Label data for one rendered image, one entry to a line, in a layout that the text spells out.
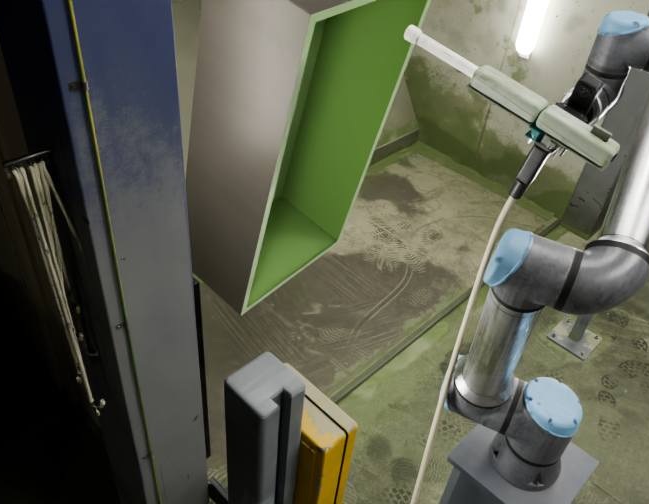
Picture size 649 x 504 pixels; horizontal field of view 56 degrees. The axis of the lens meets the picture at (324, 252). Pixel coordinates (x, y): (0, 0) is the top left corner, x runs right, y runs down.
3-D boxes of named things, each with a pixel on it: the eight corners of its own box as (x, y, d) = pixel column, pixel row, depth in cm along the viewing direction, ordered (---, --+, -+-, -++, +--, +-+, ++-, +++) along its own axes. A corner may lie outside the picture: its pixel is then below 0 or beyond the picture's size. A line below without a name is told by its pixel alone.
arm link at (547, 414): (558, 474, 155) (583, 435, 144) (493, 445, 160) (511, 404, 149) (568, 429, 166) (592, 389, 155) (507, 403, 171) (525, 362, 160)
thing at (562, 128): (568, 222, 128) (629, 137, 111) (558, 232, 126) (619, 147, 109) (389, 102, 144) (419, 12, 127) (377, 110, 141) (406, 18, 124)
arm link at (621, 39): (664, 15, 129) (640, 70, 137) (608, 2, 132) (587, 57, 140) (661, 29, 122) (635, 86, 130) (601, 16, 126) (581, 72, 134)
